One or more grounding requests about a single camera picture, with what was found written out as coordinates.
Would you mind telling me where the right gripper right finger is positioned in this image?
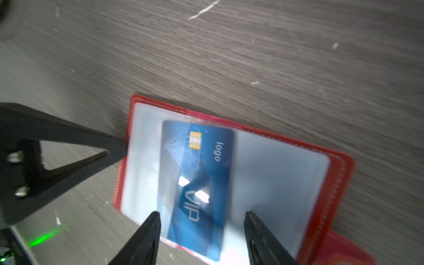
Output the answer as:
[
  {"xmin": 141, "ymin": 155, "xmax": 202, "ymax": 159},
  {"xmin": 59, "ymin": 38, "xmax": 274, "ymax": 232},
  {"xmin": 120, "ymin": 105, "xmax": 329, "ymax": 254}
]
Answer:
[{"xmin": 244, "ymin": 211, "xmax": 298, "ymax": 265}]

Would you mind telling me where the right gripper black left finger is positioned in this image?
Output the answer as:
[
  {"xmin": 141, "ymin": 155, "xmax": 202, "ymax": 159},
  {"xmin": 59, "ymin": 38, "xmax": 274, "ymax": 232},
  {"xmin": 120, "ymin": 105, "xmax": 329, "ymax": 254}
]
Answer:
[{"xmin": 109, "ymin": 212, "xmax": 161, "ymax": 265}]

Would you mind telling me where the red leather card holder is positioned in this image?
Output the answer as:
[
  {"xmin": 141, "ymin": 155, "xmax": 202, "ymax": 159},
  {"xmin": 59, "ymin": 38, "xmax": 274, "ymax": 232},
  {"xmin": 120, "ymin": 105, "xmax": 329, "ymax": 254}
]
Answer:
[{"xmin": 113, "ymin": 95, "xmax": 375, "ymax": 265}]

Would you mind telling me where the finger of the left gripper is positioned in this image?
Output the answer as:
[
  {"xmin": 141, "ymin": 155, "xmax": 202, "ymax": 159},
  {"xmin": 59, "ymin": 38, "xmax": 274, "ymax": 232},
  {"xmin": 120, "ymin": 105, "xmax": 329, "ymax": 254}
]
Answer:
[{"xmin": 1, "ymin": 102, "xmax": 127, "ymax": 229}]

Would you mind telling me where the blue vip card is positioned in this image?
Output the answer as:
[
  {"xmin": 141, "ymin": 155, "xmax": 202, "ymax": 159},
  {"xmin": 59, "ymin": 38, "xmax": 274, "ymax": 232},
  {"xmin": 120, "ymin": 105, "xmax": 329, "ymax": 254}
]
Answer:
[{"xmin": 157, "ymin": 120, "xmax": 234, "ymax": 262}]

